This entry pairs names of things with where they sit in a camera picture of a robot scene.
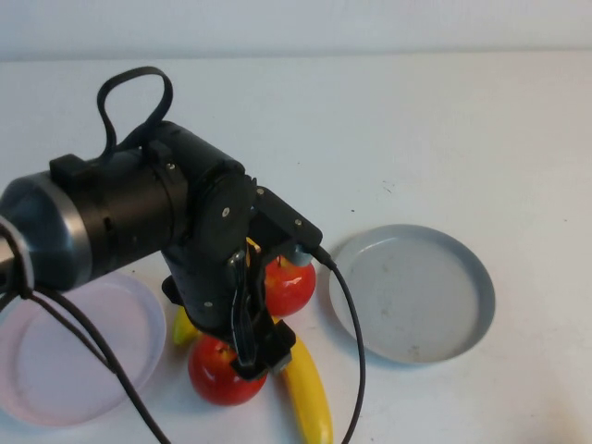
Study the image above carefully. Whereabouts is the grey-blue round plate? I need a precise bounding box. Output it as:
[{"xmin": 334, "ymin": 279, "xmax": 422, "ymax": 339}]
[{"xmin": 328, "ymin": 224, "xmax": 497, "ymax": 367}]

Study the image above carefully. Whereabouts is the black left camera cable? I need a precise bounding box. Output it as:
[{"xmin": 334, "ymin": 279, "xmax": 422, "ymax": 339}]
[{"xmin": 0, "ymin": 221, "xmax": 367, "ymax": 444}]

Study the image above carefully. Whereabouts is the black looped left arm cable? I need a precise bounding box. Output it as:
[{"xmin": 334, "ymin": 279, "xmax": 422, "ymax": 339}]
[{"xmin": 96, "ymin": 66, "xmax": 175, "ymax": 156}]

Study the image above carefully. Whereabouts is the yellow plastic banana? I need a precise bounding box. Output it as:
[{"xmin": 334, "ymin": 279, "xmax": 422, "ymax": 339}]
[
  {"xmin": 172, "ymin": 236, "xmax": 265, "ymax": 347},
  {"xmin": 270, "ymin": 315, "xmax": 334, "ymax": 444}
]

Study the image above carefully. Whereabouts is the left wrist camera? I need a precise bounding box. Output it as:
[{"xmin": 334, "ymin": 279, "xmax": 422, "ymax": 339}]
[{"xmin": 253, "ymin": 184, "xmax": 325, "ymax": 268}]

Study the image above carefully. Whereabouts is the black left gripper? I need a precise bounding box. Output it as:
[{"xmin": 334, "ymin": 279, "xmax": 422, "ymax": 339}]
[{"xmin": 228, "ymin": 249, "xmax": 297, "ymax": 383}]

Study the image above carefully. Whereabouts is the red plastic apple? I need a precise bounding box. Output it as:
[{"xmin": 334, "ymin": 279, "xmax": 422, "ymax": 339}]
[
  {"xmin": 262, "ymin": 256, "xmax": 317, "ymax": 318},
  {"xmin": 188, "ymin": 332, "xmax": 269, "ymax": 407}
]

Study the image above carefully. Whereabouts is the pink round plate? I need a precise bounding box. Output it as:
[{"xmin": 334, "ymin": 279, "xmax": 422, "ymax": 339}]
[{"xmin": 0, "ymin": 271, "xmax": 167, "ymax": 429}]

